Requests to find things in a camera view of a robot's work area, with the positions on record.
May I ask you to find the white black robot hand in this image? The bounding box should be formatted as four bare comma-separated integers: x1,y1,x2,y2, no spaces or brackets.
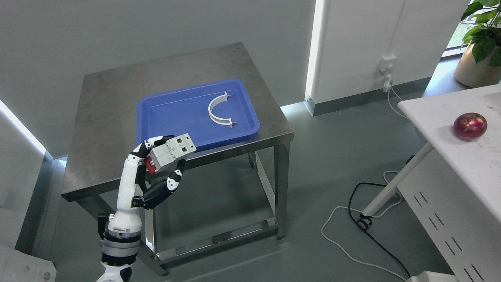
108,135,186,232

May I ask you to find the grey circuit breaker red switch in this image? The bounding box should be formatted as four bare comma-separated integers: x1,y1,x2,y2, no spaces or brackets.
144,134,196,175

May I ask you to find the stainless steel table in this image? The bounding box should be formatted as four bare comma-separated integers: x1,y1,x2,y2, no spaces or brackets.
61,43,294,281

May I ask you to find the blue plastic tray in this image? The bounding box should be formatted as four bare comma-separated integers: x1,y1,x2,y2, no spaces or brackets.
136,78,261,152

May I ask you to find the white curved pipe clamp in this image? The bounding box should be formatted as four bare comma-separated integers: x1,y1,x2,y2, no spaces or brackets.
207,91,239,128

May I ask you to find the white box lower left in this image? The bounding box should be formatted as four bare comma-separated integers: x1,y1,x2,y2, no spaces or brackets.
0,245,57,282

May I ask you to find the white power adapter plug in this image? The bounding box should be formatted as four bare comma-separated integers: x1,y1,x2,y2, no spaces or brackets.
382,74,393,93

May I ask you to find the white perforated cabinet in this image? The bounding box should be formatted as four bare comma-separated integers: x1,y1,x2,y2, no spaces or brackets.
398,150,501,282

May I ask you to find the white desk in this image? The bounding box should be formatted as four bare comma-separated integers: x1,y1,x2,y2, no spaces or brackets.
361,84,501,224

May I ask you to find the potted green plant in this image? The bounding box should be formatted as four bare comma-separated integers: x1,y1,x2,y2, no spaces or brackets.
453,0,501,88

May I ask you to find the black cable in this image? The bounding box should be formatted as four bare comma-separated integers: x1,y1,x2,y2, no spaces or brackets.
348,155,416,279

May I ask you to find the white cable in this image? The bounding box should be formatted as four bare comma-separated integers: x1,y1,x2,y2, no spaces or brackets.
321,84,409,282

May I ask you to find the white wall socket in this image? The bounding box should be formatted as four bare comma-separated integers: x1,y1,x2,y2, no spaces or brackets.
378,54,398,72

